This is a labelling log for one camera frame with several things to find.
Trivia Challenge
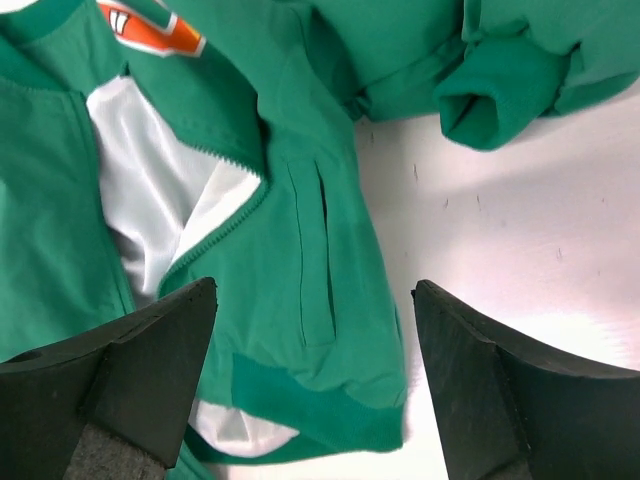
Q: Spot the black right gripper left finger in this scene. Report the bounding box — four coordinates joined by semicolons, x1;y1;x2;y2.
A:
1;278;217;479

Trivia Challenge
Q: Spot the green zip-up jacket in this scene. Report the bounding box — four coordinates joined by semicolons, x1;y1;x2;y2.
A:
1;1;639;479

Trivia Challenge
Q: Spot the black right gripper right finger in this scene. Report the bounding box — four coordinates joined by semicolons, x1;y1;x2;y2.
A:
412;280;639;479

